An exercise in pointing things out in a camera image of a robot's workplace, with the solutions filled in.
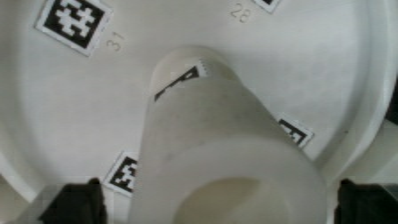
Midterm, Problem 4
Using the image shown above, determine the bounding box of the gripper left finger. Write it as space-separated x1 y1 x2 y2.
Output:
37 178 106 224

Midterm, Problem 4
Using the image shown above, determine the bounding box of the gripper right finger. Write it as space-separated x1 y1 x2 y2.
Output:
337 179 398 224

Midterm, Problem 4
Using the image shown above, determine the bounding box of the white cylindrical table leg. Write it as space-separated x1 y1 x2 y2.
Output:
127 46 326 224

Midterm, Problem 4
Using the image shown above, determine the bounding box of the white round table top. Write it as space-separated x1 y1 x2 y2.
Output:
0 0 398 224

